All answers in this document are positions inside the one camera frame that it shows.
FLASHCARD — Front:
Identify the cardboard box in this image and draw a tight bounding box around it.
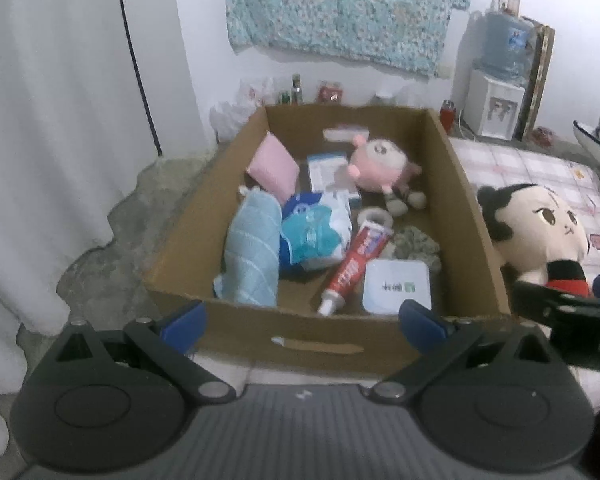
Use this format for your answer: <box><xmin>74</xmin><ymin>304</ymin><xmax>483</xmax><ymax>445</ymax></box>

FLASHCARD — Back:
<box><xmin>144</xmin><ymin>102</ymin><xmax>514</xmax><ymax>377</ymax></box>

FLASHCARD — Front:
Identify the blue floral wall cloth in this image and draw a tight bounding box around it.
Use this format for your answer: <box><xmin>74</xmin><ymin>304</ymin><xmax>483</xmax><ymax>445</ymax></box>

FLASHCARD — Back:
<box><xmin>224</xmin><ymin>0</ymin><xmax>472</xmax><ymax>79</ymax></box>

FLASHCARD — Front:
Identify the white water dispenser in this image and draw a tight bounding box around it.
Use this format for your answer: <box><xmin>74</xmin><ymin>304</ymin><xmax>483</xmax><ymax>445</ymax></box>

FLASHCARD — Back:
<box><xmin>466</xmin><ymin>67</ymin><xmax>526</xmax><ymax>141</ymax></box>

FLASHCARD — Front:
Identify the black cable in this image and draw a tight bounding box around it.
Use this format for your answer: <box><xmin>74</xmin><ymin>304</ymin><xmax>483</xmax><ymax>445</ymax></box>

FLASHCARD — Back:
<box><xmin>113</xmin><ymin>0</ymin><xmax>163</xmax><ymax>157</ymax></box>

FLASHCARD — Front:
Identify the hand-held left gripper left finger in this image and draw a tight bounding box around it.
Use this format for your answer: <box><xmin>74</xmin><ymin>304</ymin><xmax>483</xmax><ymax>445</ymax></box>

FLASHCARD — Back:
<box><xmin>55</xmin><ymin>300</ymin><xmax>237</xmax><ymax>406</ymax></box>

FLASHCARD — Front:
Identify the white cable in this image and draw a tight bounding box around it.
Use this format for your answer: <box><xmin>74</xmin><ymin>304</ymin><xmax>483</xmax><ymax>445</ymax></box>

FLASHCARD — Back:
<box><xmin>452</xmin><ymin>109</ymin><xmax>477</xmax><ymax>141</ymax></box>

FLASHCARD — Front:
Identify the blue white tissue pack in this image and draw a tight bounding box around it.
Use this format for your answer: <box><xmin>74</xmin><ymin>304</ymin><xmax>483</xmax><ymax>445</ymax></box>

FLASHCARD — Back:
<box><xmin>279</xmin><ymin>191</ymin><xmax>354</xmax><ymax>277</ymax></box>

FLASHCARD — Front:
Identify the white ring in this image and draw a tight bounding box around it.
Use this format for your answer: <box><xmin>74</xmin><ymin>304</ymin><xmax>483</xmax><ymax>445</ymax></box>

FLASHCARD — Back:
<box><xmin>357</xmin><ymin>207</ymin><xmax>392</xmax><ymax>231</ymax></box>

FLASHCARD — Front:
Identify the black-haired plush doll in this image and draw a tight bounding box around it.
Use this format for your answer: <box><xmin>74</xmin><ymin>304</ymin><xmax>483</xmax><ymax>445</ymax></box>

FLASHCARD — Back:
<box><xmin>476</xmin><ymin>182</ymin><xmax>594</xmax><ymax>299</ymax></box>

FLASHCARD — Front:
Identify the small red package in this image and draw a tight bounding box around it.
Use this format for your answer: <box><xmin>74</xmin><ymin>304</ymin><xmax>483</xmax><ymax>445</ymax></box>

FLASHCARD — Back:
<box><xmin>317</xmin><ymin>80</ymin><xmax>345</xmax><ymax>106</ymax></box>

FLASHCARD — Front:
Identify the white square box green mark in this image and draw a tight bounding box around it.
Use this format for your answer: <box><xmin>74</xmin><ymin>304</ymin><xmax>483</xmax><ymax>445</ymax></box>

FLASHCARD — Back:
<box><xmin>362</xmin><ymin>258</ymin><xmax>433</xmax><ymax>317</ymax></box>

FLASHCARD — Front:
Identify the white plastic bag red print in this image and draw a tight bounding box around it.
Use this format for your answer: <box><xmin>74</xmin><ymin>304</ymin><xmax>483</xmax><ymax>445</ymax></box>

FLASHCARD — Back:
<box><xmin>237</xmin><ymin>77</ymin><xmax>277</xmax><ymax>109</ymax></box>

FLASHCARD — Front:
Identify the white blue box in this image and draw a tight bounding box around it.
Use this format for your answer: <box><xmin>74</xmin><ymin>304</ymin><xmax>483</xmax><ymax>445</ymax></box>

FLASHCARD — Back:
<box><xmin>307</xmin><ymin>152</ymin><xmax>352</xmax><ymax>194</ymax></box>

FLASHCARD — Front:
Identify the pink sponge pad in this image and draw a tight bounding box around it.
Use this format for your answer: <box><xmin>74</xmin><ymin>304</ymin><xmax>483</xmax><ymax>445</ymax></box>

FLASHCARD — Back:
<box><xmin>245</xmin><ymin>131</ymin><xmax>301</xmax><ymax>202</ymax></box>

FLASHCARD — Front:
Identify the grey green patterned scrunchie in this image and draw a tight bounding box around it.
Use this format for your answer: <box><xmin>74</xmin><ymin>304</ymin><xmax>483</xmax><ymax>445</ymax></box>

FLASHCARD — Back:
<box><xmin>387</xmin><ymin>226</ymin><xmax>442</xmax><ymax>271</ymax></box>

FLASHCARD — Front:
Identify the red thermos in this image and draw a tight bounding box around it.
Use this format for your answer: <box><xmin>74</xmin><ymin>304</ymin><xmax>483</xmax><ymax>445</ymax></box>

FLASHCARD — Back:
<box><xmin>439</xmin><ymin>100</ymin><xmax>456</xmax><ymax>136</ymax></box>

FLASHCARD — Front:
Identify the wooden framed board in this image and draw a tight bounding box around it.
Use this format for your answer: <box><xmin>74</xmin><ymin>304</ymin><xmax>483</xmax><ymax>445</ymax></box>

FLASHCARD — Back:
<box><xmin>522</xmin><ymin>20</ymin><xmax>556</xmax><ymax>142</ymax></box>

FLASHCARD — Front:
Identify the pink round plush toy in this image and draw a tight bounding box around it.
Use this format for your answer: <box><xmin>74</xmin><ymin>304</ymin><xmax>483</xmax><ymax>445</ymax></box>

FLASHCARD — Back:
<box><xmin>347</xmin><ymin>135</ymin><xmax>428</xmax><ymax>216</ymax></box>

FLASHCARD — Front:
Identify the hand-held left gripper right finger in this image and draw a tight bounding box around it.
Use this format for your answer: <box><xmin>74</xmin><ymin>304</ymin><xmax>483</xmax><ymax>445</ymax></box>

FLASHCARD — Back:
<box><xmin>369</xmin><ymin>299</ymin><xmax>554</xmax><ymax>407</ymax></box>

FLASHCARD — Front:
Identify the white carton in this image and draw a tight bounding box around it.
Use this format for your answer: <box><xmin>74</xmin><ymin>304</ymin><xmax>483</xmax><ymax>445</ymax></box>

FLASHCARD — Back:
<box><xmin>329</xmin><ymin>187</ymin><xmax>362</xmax><ymax>210</ymax></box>

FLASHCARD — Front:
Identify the light blue towel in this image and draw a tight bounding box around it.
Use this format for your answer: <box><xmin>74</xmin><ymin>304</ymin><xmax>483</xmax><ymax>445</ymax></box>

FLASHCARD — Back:
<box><xmin>214</xmin><ymin>186</ymin><xmax>284</xmax><ymax>307</ymax></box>

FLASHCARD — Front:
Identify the red white toothpaste tube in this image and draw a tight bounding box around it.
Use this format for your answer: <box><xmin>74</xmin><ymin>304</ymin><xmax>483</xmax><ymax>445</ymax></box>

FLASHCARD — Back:
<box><xmin>317</xmin><ymin>224</ymin><xmax>394</xmax><ymax>317</ymax></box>

